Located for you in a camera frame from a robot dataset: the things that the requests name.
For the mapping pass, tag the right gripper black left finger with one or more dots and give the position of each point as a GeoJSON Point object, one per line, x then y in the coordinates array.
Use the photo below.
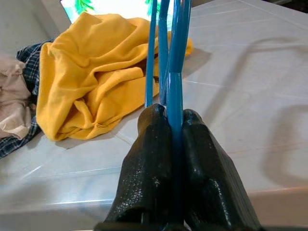
{"type": "Point", "coordinates": [146, 168]}

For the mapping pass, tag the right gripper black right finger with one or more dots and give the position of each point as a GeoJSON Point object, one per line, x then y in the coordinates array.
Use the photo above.
{"type": "Point", "coordinates": [211, 183]}

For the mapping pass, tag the blue plastic hanger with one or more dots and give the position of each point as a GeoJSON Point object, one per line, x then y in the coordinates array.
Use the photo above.
{"type": "Point", "coordinates": [173, 96]}

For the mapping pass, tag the white t-shirt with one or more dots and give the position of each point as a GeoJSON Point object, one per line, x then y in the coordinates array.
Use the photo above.
{"type": "Point", "coordinates": [14, 101]}

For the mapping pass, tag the white folding table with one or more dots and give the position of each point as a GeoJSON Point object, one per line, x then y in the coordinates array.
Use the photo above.
{"type": "Point", "coordinates": [240, 96]}

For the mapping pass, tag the yellow cloth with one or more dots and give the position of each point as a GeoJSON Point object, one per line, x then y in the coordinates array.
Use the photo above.
{"type": "Point", "coordinates": [84, 84]}

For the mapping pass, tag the blue plaid cloth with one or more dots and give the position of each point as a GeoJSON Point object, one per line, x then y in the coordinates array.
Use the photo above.
{"type": "Point", "coordinates": [31, 65]}

